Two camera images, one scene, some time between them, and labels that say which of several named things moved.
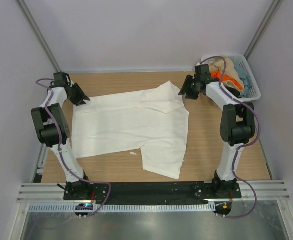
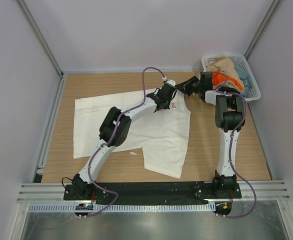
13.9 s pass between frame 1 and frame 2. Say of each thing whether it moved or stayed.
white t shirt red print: stayed
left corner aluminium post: stayed
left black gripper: moved
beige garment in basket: stayed
